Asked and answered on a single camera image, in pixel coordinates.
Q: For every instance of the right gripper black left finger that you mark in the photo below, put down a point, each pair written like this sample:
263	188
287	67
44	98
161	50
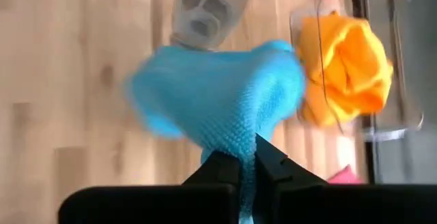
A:
153	205

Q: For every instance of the clear plastic basket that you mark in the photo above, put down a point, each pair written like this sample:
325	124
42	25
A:
406	108

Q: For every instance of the orange microfiber towel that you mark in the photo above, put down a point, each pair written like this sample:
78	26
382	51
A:
355	73

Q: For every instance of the pink microfiber towel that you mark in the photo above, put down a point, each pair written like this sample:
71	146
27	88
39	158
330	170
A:
345	178

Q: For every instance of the clear spray bottle white trigger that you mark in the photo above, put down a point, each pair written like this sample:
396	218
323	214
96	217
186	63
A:
205	15

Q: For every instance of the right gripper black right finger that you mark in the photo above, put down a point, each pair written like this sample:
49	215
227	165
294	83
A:
324	205

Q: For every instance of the light blue microfiber towel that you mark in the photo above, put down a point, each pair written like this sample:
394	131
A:
218	94

